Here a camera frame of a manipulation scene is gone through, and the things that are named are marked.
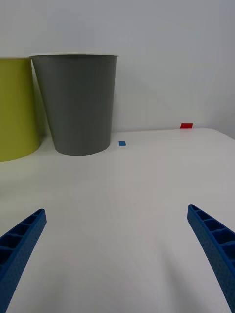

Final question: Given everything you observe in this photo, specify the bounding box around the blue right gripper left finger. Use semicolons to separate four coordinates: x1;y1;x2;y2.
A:
0;208;47;313

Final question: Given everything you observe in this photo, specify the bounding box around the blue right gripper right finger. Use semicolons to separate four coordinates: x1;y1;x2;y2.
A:
187;204;235;313

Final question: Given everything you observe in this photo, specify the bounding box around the yellow-green plastic waste bin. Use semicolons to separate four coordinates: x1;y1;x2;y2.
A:
0;57;40;162

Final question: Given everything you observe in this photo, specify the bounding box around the grey plastic waste bin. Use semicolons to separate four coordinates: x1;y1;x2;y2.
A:
28;52;121;157

